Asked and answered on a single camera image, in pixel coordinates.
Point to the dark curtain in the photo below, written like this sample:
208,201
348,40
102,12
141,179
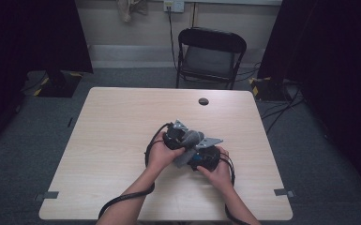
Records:
331,62
28,37

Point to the beige hanging bag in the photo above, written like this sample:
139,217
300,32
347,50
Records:
128,7

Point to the small black floor strip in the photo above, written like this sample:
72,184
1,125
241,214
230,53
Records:
70,122

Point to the black folding chair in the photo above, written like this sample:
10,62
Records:
207,59

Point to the person's right hand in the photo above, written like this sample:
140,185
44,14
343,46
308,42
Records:
222,175

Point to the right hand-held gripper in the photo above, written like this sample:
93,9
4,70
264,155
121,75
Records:
208,157

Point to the white wall socket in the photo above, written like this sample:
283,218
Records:
174,5

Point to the grey cloth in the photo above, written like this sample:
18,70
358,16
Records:
191,139

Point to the black stand base yellow tape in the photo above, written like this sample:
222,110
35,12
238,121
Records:
59,86
267,89

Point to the grey tape strip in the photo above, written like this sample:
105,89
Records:
282,192
48,195

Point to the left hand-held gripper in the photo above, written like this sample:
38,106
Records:
174,137

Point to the person's left hand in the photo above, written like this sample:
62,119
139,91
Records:
161,156

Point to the black table grommet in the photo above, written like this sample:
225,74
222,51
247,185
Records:
203,101

